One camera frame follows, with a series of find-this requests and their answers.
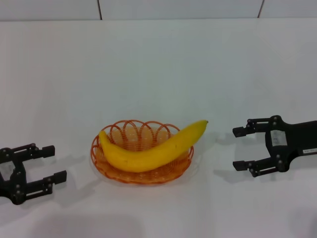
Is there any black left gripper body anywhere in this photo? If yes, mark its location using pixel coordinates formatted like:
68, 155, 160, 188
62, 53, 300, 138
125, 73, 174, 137
0, 147, 27, 206

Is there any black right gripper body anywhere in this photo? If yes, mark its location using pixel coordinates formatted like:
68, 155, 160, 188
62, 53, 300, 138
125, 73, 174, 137
264, 115, 317, 173

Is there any yellow banana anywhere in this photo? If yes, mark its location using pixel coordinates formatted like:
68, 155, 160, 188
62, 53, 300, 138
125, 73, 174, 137
98, 119, 210, 174

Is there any orange wire basket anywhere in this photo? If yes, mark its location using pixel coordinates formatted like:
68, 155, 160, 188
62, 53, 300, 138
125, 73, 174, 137
90, 119, 195, 185

